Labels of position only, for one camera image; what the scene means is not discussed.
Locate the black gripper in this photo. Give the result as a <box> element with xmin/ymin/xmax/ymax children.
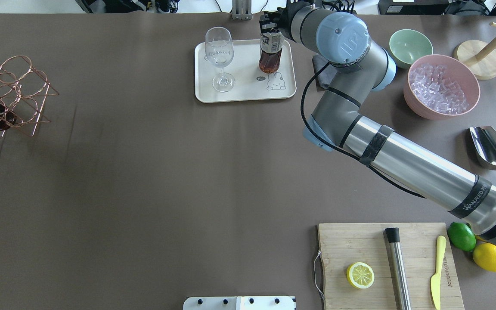
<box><xmin>259</xmin><ymin>5</ymin><xmax>295</xmax><ymax>41</ymax></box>

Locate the copper wire bottle basket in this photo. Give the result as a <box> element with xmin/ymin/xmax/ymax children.
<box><xmin>0</xmin><ymin>55</ymin><xmax>59</xmax><ymax>139</ymax></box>

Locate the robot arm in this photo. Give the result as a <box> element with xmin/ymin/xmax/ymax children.
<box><xmin>259</xmin><ymin>1</ymin><xmax>496</xmax><ymax>245</ymax></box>

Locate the clear wine glass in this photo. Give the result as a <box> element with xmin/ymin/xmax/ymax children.
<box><xmin>205</xmin><ymin>26</ymin><xmax>235</xmax><ymax>93</ymax></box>

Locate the cream rabbit tray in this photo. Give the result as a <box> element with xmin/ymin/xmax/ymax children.
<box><xmin>194</xmin><ymin>39</ymin><xmax>297</xmax><ymax>103</ymax></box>

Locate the grey folded cloth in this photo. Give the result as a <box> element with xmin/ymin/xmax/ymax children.
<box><xmin>312</xmin><ymin>54</ymin><xmax>338</xmax><ymax>90</ymax></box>

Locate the green bowl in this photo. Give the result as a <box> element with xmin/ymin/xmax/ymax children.
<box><xmin>388</xmin><ymin>29</ymin><xmax>434</xmax><ymax>69</ymax></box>

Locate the pink bowl of ice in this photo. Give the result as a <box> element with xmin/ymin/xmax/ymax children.
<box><xmin>403</xmin><ymin>54</ymin><xmax>481</xmax><ymax>120</ymax></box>

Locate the wooden mug tree stand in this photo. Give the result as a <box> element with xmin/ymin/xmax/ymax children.
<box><xmin>453</xmin><ymin>22</ymin><xmax>496</xmax><ymax>80</ymax></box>

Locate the bamboo cutting board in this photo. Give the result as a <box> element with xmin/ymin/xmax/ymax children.
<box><xmin>317</xmin><ymin>223</ymin><xmax>447</xmax><ymax>310</ymax></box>

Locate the steel ice scoop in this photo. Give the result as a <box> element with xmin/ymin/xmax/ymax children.
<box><xmin>468</xmin><ymin>126</ymin><xmax>496</xmax><ymax>170</ymax></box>

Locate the half lemon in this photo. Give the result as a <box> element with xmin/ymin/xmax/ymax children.
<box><xmin>346</xmin><ymin>262</ymin><xmax>375</xmax><ymax>290</ymax></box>

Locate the steel muddler black tip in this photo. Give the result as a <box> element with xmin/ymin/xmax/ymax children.
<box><xmin>384</xmin><ymin>227</ymin><xmax>412</xmax><ymax>310</ymax></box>

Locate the green lime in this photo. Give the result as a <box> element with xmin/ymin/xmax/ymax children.
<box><xmin>447</xmin><ymin>222</ymin><xmax>477</xmax><ymax>252</ymax></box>

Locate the yellow plastic knife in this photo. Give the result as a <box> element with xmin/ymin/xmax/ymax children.
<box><xmin>430</xmin><ymin>236</ymin><xmax>446</xmax><ymax>310</ymax></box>

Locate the yellow lemon near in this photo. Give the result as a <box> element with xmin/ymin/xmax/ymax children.
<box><xmin>472</xmin><ymin>243</ymin><xmax>496</xmax><ymax>272</ymax></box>

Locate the aluminium frame post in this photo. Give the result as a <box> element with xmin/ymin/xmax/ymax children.
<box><xmin>231</xmin><ymin>0</ymin><xmax>253</xmax><ymax>20</ymax></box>

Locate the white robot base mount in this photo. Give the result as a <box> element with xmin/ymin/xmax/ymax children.
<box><xmin>183</xmin><ymin>295</ymin><xmax>297</xmax><ymax>310</ymax></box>

